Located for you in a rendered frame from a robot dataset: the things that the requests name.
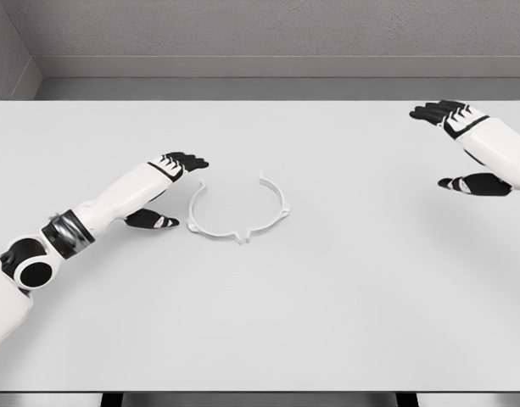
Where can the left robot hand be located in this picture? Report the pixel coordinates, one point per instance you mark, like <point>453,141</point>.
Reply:
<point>151,180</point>

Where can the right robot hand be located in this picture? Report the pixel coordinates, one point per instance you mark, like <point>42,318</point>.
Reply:
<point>493,146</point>

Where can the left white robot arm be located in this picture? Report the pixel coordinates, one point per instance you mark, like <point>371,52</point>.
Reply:
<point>94,210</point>

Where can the white pipe clamp half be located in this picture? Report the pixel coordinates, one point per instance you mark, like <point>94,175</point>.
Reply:
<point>217,235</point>
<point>264,230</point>

